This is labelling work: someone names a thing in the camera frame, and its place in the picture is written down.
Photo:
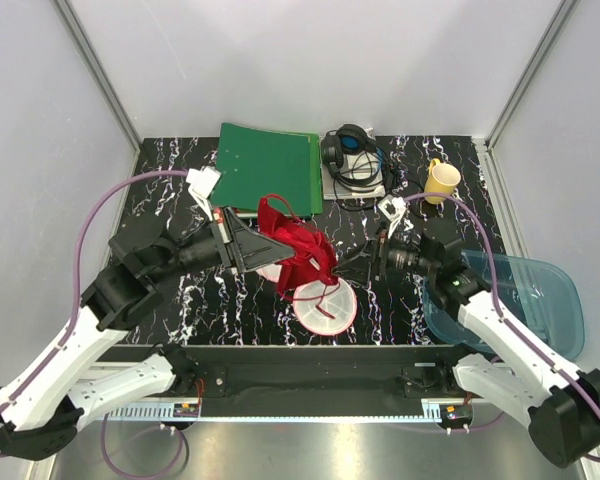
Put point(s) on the red bra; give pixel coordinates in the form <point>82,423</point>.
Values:
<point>313,256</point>

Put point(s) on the white pink mesh laundry bag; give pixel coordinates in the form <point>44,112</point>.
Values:
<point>325,305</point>

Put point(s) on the black blue headphones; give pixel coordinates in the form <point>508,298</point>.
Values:
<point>347,150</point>

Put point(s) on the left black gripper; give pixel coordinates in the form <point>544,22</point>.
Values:
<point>254,249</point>

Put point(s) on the yellow mug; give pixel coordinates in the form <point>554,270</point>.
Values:
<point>442,178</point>

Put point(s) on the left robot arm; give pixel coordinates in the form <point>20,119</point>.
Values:
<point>43,409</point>

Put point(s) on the white slotted cable duct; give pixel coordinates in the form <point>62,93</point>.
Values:
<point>143,411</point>

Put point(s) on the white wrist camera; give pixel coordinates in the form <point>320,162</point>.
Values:
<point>393,208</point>
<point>201,183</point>

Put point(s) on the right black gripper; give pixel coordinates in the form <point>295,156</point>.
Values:
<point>359,275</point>

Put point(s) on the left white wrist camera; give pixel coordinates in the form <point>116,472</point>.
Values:
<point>201,183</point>

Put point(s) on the blue transparent plastic bin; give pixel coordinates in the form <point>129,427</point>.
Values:
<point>539,294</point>

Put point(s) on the green folder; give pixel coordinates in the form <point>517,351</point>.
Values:
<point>254,163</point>

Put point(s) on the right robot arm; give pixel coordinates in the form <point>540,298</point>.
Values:
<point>557,402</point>

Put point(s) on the grey book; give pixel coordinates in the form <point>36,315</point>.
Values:
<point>352,180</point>

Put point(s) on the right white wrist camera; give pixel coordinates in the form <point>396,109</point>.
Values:
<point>393,208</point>

